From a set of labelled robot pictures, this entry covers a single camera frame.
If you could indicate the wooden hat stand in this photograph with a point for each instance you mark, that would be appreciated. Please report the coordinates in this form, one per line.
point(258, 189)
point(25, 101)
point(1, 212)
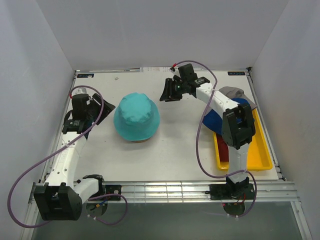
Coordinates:
point(140, 141)

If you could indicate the yellow plastic tray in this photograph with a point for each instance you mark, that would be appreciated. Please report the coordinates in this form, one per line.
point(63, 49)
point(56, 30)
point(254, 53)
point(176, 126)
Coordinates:
point(258, 158)

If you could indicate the dark red hat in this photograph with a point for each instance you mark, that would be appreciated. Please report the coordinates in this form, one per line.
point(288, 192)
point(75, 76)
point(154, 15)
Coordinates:
point(222, 149)

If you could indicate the teal bucket hat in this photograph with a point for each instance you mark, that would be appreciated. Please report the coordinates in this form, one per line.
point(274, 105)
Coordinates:
point(136, 118)

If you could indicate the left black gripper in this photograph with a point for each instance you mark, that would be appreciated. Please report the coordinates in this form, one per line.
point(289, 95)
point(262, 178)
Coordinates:
point(107, 107)

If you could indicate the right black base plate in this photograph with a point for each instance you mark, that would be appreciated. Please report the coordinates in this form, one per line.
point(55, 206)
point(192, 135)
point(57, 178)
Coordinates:
point(223, 192)

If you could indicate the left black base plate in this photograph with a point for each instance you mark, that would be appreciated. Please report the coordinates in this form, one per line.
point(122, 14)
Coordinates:
point(110, 190)

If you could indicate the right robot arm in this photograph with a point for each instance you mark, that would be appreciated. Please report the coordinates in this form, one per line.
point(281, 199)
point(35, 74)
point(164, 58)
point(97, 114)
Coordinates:
point(237, 128)

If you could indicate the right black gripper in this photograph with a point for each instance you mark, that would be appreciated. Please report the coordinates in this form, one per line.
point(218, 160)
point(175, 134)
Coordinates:
point(168, 94)

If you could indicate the aluminium front rail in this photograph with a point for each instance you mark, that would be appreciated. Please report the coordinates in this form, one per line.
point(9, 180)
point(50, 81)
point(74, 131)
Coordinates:
point(194, 192)

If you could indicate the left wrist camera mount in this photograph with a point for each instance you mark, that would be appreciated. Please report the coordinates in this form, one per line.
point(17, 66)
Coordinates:
point(78, 93)

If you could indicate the blue bucket hat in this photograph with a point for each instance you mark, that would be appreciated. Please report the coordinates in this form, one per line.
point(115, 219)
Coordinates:
point(213, 122)

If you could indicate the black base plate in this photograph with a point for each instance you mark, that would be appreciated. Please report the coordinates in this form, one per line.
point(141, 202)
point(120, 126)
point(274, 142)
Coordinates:
point(110, 190)
point(223, 192)

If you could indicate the grey cap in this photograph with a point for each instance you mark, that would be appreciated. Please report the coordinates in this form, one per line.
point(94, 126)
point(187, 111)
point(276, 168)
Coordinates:
point(237, 93)

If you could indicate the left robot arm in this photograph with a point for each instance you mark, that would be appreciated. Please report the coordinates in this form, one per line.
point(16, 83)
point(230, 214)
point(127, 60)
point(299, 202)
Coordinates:
point(59, 198)

